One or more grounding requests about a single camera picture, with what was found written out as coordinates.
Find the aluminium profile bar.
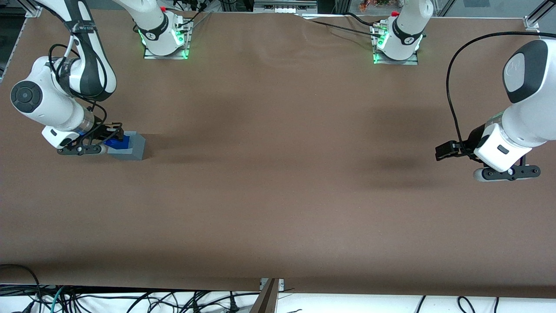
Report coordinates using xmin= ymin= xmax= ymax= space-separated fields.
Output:
xmin=248 ymin=278 xmax=285 ymax=313

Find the black cable across table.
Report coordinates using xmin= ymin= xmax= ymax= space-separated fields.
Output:
xmin=300 ymin=12 xmax=383 ymax=38

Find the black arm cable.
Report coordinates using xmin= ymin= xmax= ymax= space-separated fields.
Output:
xmin=48 ymin=43 xmax=109 ymax=129
xmin=447 ymin=31 xmax=556 ymax=162

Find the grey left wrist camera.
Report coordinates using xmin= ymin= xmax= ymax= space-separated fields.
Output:
xmin=473 ymin=164 xmax=542 ymax=183

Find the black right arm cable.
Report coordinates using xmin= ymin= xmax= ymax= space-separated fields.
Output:
xmin=48 ymin=43 xmax=109 ymax=129

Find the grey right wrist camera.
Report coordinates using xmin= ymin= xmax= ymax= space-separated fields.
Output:
xmin=56 ymin=143 xmax=107 ymax=157

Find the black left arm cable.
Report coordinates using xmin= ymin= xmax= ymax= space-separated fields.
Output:
xmin=447 ymin=31 xmax=556 ymax=162

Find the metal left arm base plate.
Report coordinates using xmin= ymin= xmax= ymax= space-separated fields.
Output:
xmin=372 ymin=23 xmax=420 ymax=66

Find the grey metal frame rail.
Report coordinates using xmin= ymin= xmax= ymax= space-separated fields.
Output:
xmin=253 ymin=0 xmax=318 ymax=14

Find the black looped floor cable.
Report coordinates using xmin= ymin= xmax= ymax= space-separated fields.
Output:
xmin=0 ymin=264 xmax=42 ymax=313

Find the brown table cover sheet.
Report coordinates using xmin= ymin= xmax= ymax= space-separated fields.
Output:
xmin=0 ymin=8 xmax=556 ymax=300

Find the teal cable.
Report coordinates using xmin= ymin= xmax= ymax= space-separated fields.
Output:
xmin=50 ymin=286 xmax=66 ymax=313

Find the gray square hollow base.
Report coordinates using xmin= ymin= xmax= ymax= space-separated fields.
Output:
xmin=107 ymin=131 xmax=146 ymax=161

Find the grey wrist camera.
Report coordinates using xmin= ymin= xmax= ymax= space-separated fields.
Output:
xmin=56 ymin=143 xmax=107 ymax=157
xmin=473 ymin=164 xmax=542 ymax=183

